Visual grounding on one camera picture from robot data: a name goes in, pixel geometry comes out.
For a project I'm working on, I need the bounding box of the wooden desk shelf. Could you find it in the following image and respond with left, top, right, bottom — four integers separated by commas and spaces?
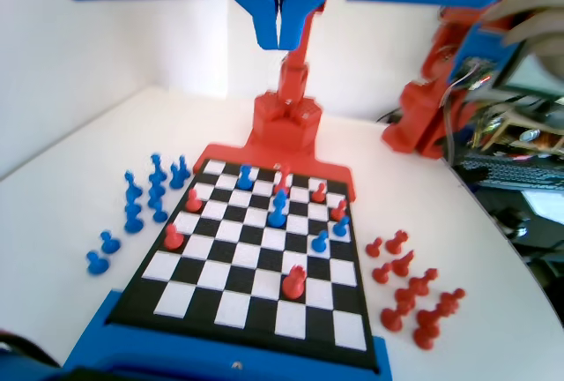
473, 102, 564, 157

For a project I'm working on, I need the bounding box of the black computer monitor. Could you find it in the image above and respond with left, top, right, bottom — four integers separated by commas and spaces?
491, 41, 564, 104

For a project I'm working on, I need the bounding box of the tall blue king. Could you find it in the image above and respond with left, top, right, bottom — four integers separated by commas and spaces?
267, 198, 287, 228

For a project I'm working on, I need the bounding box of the red king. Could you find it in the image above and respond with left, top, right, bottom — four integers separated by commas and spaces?
272, 163, 292, 197

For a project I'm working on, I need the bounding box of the black and white chessboard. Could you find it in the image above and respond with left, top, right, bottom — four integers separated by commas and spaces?
104, 158, 381, 376

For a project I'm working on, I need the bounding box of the black computer keyboard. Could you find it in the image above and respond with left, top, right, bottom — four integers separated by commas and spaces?
453, 151, 564, 192

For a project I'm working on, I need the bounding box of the black rounded robot part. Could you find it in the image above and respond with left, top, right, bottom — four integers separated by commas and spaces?
0, 327, 58, 381

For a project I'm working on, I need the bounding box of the blue controller board holder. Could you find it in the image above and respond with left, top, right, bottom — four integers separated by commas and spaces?
447, 21, 525, 91

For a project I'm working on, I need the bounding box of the black computer mouse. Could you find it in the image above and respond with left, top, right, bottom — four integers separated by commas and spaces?
495, 217, 532, 241

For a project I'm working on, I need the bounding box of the green controller circuit board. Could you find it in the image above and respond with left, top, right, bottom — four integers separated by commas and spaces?
453, 56, 494, 91

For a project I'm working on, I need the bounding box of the blue chess queen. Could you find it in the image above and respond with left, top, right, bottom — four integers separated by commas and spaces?
149, 153, 165, 182

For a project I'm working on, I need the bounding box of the red queen front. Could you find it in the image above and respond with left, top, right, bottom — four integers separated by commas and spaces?
281, 265, 308, 301

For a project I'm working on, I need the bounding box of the white paper sheet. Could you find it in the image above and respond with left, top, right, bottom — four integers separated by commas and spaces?
519, 189, 564, 223

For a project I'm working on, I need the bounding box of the person's hand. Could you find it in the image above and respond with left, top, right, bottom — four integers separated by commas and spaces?
482, 0, 564, 91

